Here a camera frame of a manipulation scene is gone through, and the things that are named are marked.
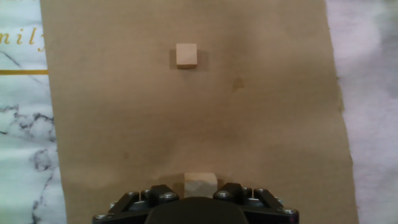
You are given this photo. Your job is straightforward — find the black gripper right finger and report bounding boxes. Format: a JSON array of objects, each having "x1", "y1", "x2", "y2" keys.
[{"x1": 213, "y1": 182, "x2": 300, "y2": 224}]

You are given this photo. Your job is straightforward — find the brown cardboard sheet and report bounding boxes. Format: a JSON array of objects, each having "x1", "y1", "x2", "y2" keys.
[{"x1": 39, "y1": 0, "x2": 360, "y2": 224}]

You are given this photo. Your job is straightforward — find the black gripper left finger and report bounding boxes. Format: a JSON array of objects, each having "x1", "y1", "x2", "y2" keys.
[{"x1": 92, "y1": 184, "x2": 180, "y2": 224}]

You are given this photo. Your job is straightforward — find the small wooden cube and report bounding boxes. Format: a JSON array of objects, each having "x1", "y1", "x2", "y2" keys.
[{"x1": 175, "y1": 43, "x2": 198, "y2": 70}]

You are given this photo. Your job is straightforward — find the medium wooden block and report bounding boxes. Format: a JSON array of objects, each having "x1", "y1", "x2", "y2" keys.
[{"x1": 183, "y1": 172, "x2": 218, "y2": 199}]

